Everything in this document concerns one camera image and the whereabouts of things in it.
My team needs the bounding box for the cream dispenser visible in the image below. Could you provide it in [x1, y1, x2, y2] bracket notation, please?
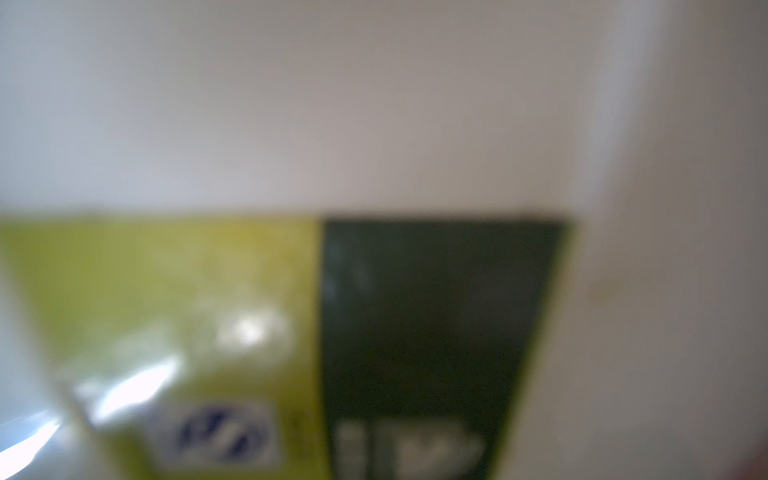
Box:
[1, 1, 767, 479]

